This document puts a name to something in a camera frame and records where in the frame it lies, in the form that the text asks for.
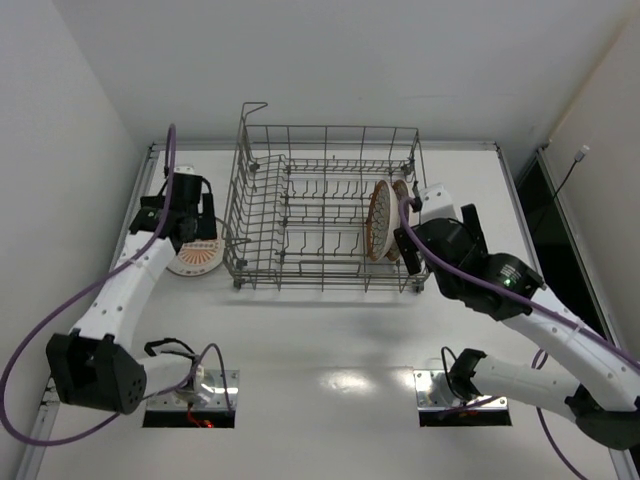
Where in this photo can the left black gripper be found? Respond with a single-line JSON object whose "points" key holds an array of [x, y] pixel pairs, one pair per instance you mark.
{"points": [[208, 220]]}

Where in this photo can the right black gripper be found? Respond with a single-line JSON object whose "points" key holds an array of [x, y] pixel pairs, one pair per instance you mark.
{"points": [[408, 248]]}

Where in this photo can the white plate orange sunburst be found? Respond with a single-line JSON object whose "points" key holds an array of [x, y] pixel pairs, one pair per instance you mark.
{"points": [[197, 258]]}

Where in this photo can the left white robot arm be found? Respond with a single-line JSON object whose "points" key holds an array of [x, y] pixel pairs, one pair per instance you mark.
{"points": [[92, 366]]}

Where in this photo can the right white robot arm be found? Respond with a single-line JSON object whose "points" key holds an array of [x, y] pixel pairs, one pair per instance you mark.
{"points": [[599, 389]]}

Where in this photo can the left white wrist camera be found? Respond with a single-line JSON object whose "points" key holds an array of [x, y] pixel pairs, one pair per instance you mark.
{"points": [[184, 170]]}

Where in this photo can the grey wire dish rack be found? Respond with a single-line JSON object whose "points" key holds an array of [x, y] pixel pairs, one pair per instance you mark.
{"points": [[298, 203]]}

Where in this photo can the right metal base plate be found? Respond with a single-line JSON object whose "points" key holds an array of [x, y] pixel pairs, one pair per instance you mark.
{"points": [[433, 395]]}

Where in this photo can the metal base plate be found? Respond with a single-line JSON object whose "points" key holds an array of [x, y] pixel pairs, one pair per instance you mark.
{"points": [[212, 392], [433, 395]]}

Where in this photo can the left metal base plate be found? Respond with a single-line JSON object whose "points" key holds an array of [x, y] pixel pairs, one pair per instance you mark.
{"points": [[212, 392]]}

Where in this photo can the black wall cable white plug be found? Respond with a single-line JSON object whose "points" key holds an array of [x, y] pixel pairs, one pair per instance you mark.
{"points": [[578, 158]]}

